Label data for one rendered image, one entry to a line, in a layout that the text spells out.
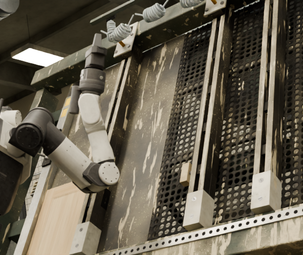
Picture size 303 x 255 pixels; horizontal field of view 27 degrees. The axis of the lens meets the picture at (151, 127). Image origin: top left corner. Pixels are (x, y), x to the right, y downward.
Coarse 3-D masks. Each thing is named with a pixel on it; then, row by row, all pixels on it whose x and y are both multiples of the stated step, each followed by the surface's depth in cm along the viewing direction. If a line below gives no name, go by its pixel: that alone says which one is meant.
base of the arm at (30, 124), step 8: (48, 112) 208; (16, 128) 197; (24, 128) 196; (32, 128) 196; (40, 128) 197; (16, 136) 198; (24, 136) 197; (32, 136) 197; (40, 136) 197; (16, 144) 200; (24, 144) 199; (32, 144) 198; (40, 144) 199; (32, 152) 200
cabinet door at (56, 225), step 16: (48, 192) 267; (64, 192) 260; (80, 192) 253; (48, 208) 260; (64, 208) 253; (80, 208) 246; (48, 224) 253; (64, 224) 246; (32, 240) 252; (48, 240) 246; (64, 240) 240
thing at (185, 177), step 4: (184, 164) 222; (188, 164) 220; (184, 168) 220; (188, 168) 219; (184, 172) 219; (188, 172) 218; (184, 176) 218; (188, 176) 217; (180, 180) 218; (184, 180) 216; (188, 180) 217; (184, 184) 218; (188, 184) 217
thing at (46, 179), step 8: (64, 104) 302; (64, 120) 292; (64, 128) 290; (48, 168) 275; (56, 168) 278; (40, 176) 275; (48, 176) 272; (40, 184) 271; (48, 184) 271; (40, 192) 267; (32, 200) 267; (40, 200) 264; (32, 208) 263; (40, 208) 263; (32, 216) 259; (24, 224) 259; (32, 224) 257; (24, 232) 256; (32, 232) 255; (24, 240) 252; (16, 248) 252; (24, 248) 250
